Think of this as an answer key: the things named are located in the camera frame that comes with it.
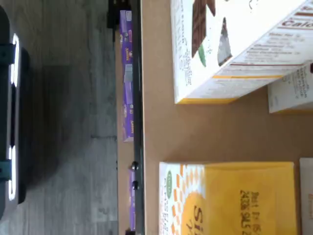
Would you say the black metal shelf rack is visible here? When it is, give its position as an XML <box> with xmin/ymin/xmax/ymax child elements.
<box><xmin>107</xmin><ymin>0</ymin><xmax>146</xmax><ymax>235</ymax></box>

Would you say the purple Annie's box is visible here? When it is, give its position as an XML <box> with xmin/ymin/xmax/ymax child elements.
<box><xmin>122</xmin><ymin>82</ymin><xmax>135</xmax><ymax>143</ymax></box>
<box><xmin>119</xmin><ymin>9</ymin><xmax>134</xmax><ymax>65</ymax></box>
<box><xmin>128</xmin><ymin>168</ymin><xmax>136</xmax><ymax>231</ymax></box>

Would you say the wooden shelf board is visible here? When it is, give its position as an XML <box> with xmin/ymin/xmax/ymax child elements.
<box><xmin>116</xmin><ymin>136</ymin><xmax>135</xmax><ymax>235</ymax></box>
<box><xmin>140</xmin><ymin>0</ymin><xmax>313</xmax><ymax>235</ymax></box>

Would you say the Simple Mills chocolate mint box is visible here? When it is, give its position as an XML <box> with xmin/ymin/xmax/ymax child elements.
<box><xmin>170</xmin><ymin>0</ymin><xmax>313</xmax><ymax>105</ymax></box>

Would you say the small white yellow Simple Mills box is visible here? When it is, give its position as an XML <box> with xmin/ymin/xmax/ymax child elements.
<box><xmin>158</xmin><ymin>161</ymin><xmax>298</xmax><ymax>235</ymax></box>

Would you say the white box with yellow edge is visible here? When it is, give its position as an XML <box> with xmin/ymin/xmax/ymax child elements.
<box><xmin>267</xmin><ymin>60</ymin><xmax>313</xmax><ymax>115</ymax></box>

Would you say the white and orange box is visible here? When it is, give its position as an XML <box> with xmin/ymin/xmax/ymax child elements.
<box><xmin>299</xmin><ymin>157</ymin><xmax>313</xmax><ymax>235</ymax></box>

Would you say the black base with white lights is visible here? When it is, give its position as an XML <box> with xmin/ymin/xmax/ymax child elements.
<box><xmin>0</xmin><ymin>4</ymin><xmax>30</xmax><ymax>221</ymax></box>

